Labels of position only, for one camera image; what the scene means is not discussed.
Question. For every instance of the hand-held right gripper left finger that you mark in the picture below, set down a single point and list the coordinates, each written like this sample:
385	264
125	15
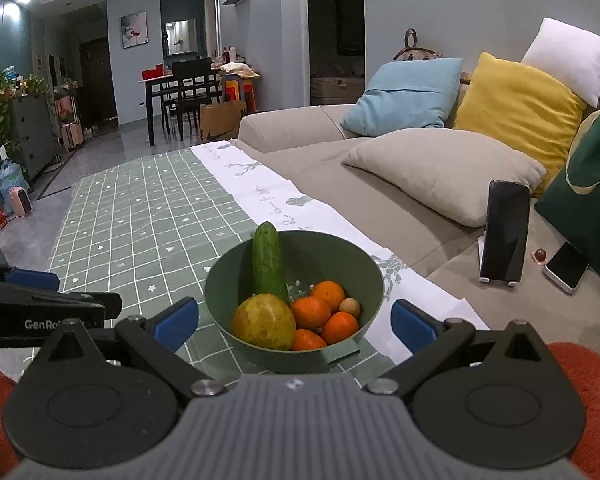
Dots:
176	324

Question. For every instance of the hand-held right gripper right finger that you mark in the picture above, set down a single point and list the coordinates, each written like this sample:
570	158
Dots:
412	325

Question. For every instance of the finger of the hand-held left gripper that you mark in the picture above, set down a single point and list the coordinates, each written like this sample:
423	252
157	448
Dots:
30	280
55	301

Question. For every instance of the brown longan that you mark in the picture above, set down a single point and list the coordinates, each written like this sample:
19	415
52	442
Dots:
350	306

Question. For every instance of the green bowl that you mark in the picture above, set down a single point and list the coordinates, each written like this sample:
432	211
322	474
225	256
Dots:
230	285

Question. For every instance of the plain orange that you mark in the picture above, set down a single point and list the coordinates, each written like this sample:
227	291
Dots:
330	294
307	340
340	327

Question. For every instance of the yellow green mango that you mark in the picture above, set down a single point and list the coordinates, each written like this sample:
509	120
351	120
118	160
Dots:
262	322

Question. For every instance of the spotted orange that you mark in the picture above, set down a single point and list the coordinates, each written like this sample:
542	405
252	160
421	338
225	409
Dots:
310	312

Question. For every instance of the pink heater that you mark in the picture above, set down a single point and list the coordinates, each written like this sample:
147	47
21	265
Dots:
21	201

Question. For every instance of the white phone stand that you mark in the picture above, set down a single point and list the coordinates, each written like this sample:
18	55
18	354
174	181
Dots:
481	255

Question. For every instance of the blue water jug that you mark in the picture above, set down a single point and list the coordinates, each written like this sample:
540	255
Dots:
11	177

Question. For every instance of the green cucumber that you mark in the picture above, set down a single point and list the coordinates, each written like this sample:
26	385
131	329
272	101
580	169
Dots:
269	260

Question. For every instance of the green checked cloth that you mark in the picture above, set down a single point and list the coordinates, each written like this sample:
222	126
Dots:
145	210

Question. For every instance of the black smartphone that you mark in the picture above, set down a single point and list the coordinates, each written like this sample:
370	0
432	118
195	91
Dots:
505	230

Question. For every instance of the small brown ball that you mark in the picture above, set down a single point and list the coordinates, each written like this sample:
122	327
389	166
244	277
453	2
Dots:
539	255

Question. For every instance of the grey cabinet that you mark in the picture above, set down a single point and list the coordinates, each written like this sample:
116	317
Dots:
35	135

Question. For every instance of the pink suitcase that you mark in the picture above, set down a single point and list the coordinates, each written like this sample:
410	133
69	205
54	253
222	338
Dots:
71	136

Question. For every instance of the beige pillow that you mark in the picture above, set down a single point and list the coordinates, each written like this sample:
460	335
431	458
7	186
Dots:
440	170

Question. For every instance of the white smartphone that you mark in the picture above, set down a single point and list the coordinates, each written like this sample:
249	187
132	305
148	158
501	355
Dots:
566	267

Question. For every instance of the brown paper bag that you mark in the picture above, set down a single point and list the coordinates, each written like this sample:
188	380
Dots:
220	122

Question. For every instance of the dark green tote bag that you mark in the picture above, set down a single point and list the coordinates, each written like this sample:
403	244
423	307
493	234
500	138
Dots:
590	210

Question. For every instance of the beige sofa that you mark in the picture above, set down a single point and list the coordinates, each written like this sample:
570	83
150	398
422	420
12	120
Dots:
300	130

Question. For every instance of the blue pillow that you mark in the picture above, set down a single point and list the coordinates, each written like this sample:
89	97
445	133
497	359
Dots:
405	95

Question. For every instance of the dark dining table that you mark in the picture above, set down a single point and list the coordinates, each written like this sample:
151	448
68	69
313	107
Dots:
152	85

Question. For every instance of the yellow pillow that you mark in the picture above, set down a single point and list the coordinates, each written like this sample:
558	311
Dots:
515	110

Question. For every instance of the red box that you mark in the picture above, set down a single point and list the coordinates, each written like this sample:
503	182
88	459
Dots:
152	73

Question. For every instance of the stacked plastic stools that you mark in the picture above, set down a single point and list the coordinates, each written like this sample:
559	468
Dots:
240	92

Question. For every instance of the beige storage box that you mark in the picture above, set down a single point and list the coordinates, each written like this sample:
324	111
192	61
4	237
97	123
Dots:
337	86

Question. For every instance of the black dining chair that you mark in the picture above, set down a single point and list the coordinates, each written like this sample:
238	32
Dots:
195	72

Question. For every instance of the white cloth bag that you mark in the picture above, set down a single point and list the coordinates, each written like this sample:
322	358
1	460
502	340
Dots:
236	69

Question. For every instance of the brown handbag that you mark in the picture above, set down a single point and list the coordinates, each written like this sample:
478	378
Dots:
417	52

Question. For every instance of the white pillow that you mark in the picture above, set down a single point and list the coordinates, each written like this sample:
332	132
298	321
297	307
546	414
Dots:
570	55

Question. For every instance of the framed wall picture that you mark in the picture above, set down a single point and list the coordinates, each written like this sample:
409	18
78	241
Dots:
134	30

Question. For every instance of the wall mirror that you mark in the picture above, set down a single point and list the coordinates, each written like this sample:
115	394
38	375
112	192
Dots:
182	35

